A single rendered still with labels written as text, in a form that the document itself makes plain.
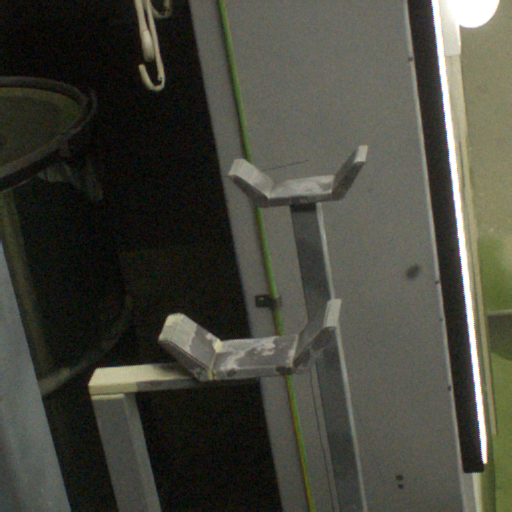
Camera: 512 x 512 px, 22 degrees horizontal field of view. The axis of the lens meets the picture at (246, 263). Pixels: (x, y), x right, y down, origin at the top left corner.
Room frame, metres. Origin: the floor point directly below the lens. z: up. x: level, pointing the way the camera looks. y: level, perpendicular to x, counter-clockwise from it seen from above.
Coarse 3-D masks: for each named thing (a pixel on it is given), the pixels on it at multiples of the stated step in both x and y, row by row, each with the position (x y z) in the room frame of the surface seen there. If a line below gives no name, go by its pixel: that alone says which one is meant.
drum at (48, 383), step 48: (96, 96) 1.80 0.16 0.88; (48, 144) 1.60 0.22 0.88; (96, 144) 1.77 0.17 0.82; (0, 192) 1.54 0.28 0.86; (48, 192) 1.59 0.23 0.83; (96, 192) 1.68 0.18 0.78; (0, 240) 1.53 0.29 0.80; (48, 240) 1.57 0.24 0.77; (96, 240) 1.66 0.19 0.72; (48, 288) 1.56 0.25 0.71; (96, 288) 1.63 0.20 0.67; (48, 336) 1.55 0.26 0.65; (96, 336) 1.61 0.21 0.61; (48, 384) 1.53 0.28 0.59; (96, 432) 1.58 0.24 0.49; (144, 432) 1.68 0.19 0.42; (96, 480) 1.56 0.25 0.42
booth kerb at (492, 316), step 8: (488, 312) 2.33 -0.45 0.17; (496, 312) 2.32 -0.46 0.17; (504, 312) 2.32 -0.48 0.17; (488, 320) 2.32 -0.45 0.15; (496, 320) 2.32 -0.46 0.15; (504, 320) 2.32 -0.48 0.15; (496, 328) 2.32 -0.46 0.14; (504, 328) 2.32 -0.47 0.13; (496, 336) 2.32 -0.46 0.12; (504, 336) 2.32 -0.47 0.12; (496, 344) 2.32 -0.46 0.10; (504, 344) 2.32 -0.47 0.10; (496, 352) 2.32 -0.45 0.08; (504, 352) 2.32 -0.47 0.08
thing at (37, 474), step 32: (0, 256) 0.68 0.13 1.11; (0, 288) 0.66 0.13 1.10; (0, 320) 0.65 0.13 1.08; (0, 352) 0.64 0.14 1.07; (0, 384) 0.63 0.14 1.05; (32, 384) 0.67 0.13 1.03; (0, 416) 0.63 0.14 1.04; (32, 416) 0.66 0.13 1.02; (0, 448) 0.63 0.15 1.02; (32, 448) 0.65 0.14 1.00; (0, 480) 0.63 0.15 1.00; (32, 480) 0.64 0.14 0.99
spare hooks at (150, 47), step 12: (144, 0) 1.19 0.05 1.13; (168, 0) 1.21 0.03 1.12; (156, 12) 1.19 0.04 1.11; (168, 12) 1.21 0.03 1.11; (144, 24) 1.16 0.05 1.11; (144, 36) 1.12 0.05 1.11; (156, 36) 1.17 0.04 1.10; (144, 48) 1.12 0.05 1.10; (156, 48) 1.16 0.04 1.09; (156, 60) 1.17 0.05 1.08; (144, 72) 1.13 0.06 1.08; (156, 84) 1.15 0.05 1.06
